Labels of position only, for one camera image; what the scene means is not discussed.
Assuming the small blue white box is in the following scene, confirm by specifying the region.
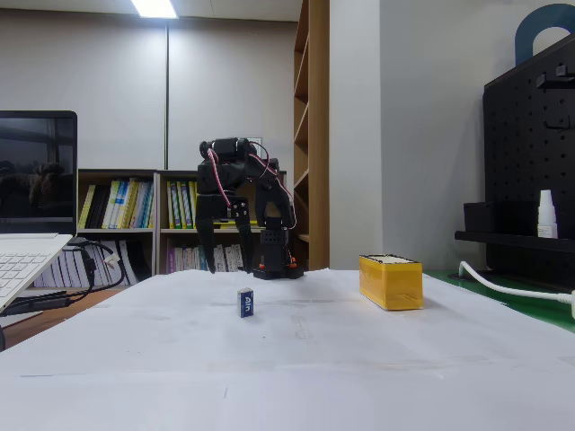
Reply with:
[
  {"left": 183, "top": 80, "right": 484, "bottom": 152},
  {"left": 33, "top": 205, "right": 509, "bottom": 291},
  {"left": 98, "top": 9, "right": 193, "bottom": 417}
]
[{"left": 236, "top": 287, "right": 256, "bottom": 319}]

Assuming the yellow rectangular box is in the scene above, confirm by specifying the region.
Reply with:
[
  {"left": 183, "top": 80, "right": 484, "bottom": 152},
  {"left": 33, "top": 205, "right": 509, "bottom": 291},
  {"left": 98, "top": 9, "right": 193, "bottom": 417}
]
[{"left": 358, "top": 253, "right": 424, "bottom": 312}]

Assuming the flat yellow folder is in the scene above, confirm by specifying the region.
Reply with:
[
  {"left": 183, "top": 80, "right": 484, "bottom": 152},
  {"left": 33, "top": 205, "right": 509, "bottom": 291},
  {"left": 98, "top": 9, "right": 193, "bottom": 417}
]
[{"left": 213, "top": 217, "right": 264, "bottom": 230}]

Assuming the low wooden bookcase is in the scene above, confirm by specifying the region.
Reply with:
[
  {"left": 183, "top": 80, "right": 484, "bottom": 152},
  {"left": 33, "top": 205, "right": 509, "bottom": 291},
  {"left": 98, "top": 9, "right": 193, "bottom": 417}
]
[
  {"left": 155, "top": 169, "right": 311, "bottom": 275},
  {"left": 76, "top": 169, "right": 158, "bottom": 286}
]

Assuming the green white book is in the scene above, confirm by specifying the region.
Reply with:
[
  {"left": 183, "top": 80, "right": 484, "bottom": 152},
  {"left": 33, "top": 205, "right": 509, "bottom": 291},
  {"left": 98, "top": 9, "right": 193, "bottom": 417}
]
[{"left": 166, "top": 180, "right": 181, "bottom": 229}]

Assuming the orange black clamp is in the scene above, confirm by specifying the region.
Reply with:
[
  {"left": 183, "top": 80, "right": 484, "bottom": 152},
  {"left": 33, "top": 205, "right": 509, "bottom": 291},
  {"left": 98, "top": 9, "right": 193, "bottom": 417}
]
[{"left": 256, "top": 256, "right": 298, "bottom": 271}]

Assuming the black book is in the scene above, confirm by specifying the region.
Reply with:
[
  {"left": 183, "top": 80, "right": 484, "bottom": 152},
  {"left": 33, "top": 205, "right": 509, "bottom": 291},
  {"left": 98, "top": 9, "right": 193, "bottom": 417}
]
[{"left": 85, "top": 183, "right": 112, "bottom": 229}]

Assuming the thin yellow book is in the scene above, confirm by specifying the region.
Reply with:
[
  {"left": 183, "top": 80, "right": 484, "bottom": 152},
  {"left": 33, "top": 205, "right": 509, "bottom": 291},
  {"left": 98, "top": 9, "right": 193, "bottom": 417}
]
[{"left": 77, "top": 183, "right": 97, "bottom": 229}]

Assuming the white paper sheet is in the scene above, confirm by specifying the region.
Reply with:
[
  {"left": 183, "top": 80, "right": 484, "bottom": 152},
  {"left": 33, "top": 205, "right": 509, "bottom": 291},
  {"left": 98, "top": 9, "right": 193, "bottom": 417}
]
[
  {"left": 0, "top": 268, "right": 315, "bottom": 378},
  {"left": 0, "top": 354, "right": 575, "bottom": 431},
  {"left": 287, "top": 268, "right": 575, "bottom": 376}
]

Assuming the tall wooden bookshelf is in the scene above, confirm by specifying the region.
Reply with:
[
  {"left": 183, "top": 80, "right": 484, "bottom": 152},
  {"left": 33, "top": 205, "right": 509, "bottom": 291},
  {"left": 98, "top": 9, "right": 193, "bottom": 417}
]
[{"left": 293, "top": 0, "right": 332, "bottom": 271}]

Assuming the white laptop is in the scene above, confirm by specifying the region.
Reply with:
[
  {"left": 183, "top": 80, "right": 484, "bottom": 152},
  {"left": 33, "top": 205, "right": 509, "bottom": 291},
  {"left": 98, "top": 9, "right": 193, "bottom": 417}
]
[{"left": 0, "top": 110, "right": 78, "bottom": 315}]

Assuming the ceiling light panel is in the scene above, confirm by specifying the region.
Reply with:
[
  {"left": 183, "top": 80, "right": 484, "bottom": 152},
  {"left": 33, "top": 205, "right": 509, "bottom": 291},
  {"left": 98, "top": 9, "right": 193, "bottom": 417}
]
[{"left": 129, "top": 0, "right": 179, "bottom": 20}]

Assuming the black cup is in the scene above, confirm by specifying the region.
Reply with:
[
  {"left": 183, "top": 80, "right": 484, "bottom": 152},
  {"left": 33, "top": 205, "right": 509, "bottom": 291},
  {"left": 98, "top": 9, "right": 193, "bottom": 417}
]
[{"left": 463, "top": 201, "right": 495, "bottom": 233}]

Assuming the black pegboard shelf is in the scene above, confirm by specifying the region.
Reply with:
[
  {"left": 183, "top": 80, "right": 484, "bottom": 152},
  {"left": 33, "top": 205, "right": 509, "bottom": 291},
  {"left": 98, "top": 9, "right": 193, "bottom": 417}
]
[{"left": 454, "top": 229, "right": 575, "bottom": 253}]

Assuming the black pegboard stand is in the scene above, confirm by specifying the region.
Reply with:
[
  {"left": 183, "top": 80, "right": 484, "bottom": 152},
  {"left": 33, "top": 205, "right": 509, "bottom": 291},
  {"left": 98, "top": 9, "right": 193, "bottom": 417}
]
[{"left": 482, "top": 33, "right": 575, "bottom": 293}]

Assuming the small white bottle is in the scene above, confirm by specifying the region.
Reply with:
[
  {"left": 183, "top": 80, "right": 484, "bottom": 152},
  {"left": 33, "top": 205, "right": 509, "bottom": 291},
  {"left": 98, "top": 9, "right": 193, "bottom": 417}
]
[{"left": 536, "top": 189, "right": 560, "bottom": 239}]

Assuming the blue round sign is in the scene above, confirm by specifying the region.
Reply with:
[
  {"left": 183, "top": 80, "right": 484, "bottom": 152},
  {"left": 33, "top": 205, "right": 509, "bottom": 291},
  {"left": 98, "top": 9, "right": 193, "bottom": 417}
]
[{"left": 514, "top": 3, "right": 571, "bottom": 66}]

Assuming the black laptop cable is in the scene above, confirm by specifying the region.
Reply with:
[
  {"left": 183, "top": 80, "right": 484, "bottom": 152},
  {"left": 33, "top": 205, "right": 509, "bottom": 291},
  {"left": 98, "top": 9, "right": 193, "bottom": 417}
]
[{"left": 0, "top": 240, "right": 128, "bottom": 318}]

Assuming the white power strip cable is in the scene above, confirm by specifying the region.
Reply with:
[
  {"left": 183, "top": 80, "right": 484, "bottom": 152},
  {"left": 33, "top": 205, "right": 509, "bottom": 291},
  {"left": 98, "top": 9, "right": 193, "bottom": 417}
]
[{"left": 457, "top": 260, "right": 575, "bottom": 303}]

